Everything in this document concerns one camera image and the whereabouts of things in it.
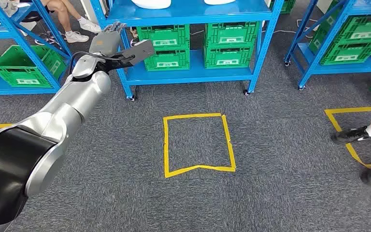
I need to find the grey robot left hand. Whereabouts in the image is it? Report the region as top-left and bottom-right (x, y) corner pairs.
(88, 21), (127, 58)

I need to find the long white plastic shell part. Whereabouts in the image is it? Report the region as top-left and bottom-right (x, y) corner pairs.
(203, 0), (237, 6)

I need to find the blue metal shelf rack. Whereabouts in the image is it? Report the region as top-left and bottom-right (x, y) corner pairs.
(284, 0), (371, 91)
(89, 0), (285, 102)
(0, 0), (74, 97)

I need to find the white table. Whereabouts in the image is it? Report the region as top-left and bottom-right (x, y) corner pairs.
(80, 0), (100, 25)

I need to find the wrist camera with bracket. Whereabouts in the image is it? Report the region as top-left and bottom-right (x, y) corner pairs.
(119, 39), (156, 67)

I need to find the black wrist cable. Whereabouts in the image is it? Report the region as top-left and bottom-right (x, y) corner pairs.
(69, 51), (136, 76)

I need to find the person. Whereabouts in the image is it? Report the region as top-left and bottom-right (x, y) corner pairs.
(330, 107), (371, 186)
(19, 0), (102, 44)

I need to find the wide white plastic shell part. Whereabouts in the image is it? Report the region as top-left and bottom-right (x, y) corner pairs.
(131, 0), (172, 10)

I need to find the white floor cable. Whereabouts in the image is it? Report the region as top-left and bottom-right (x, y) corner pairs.
(262, 19), (317, 39)

